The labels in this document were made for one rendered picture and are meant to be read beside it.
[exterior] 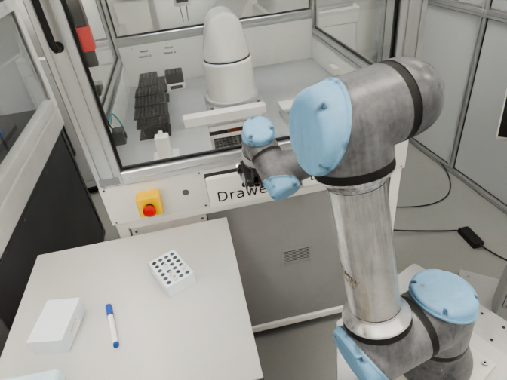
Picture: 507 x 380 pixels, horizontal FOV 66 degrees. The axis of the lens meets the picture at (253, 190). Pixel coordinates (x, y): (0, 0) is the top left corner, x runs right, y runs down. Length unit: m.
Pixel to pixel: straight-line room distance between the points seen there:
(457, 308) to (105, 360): 0.77
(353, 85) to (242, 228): 0.98
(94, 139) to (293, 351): 1.23
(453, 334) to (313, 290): 1.03
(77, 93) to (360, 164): 0.83
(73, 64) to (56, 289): 0.63
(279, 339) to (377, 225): 1.38
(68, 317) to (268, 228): 0.72
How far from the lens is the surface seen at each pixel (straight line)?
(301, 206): 1.43
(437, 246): 2.39
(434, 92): 0.57
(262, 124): 0.91
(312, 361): 1.85
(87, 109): 1.17
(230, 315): 1.05
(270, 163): 0.89
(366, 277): 0.63
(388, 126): 0.53
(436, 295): 0.79
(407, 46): 1.29
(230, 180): 1.24
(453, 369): 0.91
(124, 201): 1.31
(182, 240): 1.29
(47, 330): 1.13
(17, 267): 1.58
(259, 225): 1.43
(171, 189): 1.28
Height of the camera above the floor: 1.59
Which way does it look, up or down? 35 degrees down
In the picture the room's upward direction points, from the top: 7 degrees counter-clockwise
